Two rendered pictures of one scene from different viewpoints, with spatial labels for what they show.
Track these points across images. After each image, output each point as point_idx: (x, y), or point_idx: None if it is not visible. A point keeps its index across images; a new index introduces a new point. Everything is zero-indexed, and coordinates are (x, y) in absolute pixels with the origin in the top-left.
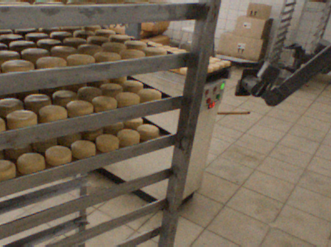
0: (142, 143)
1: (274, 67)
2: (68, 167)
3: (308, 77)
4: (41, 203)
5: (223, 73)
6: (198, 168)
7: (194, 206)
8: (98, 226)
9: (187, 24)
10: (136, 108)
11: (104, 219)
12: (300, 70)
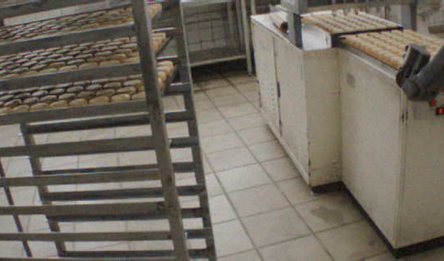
0: (111, 103)
1: (414, 49)
2: (46, 112)
3: (443, 63)
4: (260, 215)
5: None
6: None
7: (438, 257)
8: (88, 174)
9: None
10: (94, 71)
11: (313, 246)
12: (436, 54)
